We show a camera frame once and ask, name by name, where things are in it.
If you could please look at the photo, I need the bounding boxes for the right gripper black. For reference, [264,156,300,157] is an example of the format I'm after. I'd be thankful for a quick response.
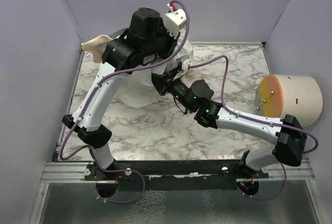
[146,69,195,114]

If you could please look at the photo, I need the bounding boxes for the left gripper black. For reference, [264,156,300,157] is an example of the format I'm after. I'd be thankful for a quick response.
[143,21,181,61]

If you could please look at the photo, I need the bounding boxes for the white pillow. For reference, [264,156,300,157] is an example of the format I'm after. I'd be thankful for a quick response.
[116,40,193,108]

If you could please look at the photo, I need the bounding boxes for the grey pillowcase with cream trim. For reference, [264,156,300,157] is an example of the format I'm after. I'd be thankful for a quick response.
[81,28,126,64]

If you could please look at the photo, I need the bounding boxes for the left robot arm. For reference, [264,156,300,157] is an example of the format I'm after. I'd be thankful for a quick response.
[62,5,186,180]

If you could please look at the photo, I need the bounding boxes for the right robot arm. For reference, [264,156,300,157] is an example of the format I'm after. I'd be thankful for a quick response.
[151,67,307,178]

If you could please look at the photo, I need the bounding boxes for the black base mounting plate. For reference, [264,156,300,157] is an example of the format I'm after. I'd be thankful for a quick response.
[85,159,268,191]

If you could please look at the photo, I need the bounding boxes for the white cylindrical bin orange base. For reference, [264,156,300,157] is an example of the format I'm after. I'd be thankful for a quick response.
[255,74,323,127]

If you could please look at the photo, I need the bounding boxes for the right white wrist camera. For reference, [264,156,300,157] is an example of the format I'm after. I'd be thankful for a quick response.
[182,59,191,71]

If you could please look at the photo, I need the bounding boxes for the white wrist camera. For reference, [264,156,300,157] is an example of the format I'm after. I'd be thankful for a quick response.
[182,59,191,71]
[163,3,187,36]

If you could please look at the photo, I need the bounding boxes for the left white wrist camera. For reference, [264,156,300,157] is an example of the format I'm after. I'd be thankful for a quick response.
[163,3,187,36]

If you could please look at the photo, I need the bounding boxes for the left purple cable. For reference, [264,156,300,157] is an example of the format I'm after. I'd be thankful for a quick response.
[59,0,192,204]

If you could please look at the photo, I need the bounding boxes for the aluminium rail frame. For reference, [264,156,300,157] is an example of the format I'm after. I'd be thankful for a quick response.
[40,41,316,183]

